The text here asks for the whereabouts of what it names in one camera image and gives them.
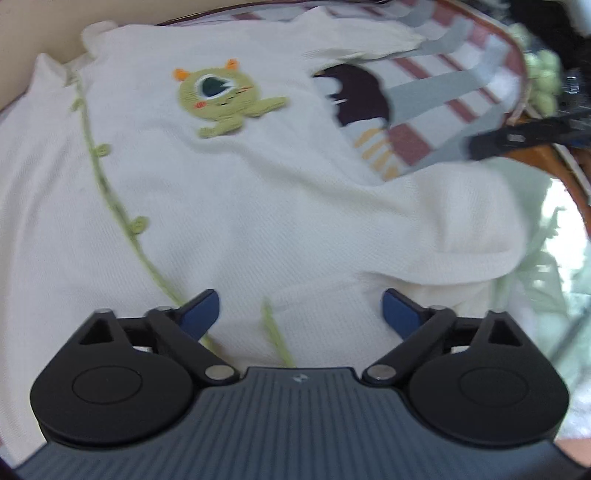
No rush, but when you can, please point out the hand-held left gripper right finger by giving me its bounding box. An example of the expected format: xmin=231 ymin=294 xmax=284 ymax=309
xmin=362 ymin=288 xmax=526 ymax=386

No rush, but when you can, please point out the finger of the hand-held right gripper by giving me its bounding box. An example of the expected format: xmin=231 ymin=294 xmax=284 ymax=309
xmin=468 ymin=117 xmax=591 ymax=160

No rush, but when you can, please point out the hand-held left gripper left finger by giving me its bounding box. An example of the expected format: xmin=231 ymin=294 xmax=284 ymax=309
xmin=76 ymin=289 xmax=240 ymax=386

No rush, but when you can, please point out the cream monster patch cardigan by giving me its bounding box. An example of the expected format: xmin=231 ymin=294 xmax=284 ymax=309
xmin=0 ymin=7 xmax=529 ymax=462

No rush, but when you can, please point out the light green garment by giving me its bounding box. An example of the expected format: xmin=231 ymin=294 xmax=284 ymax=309
xmin=489 ymin=157 xmax=578 ymax=416

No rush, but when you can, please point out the checked printed mat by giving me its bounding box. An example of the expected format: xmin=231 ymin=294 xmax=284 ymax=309
xmin=157 ymin=0 xmax=591 ymax=222

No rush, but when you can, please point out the beige bed frame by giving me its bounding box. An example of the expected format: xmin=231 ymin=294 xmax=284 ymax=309
xmin=0 ymin=0 xmax=259 ymax=112

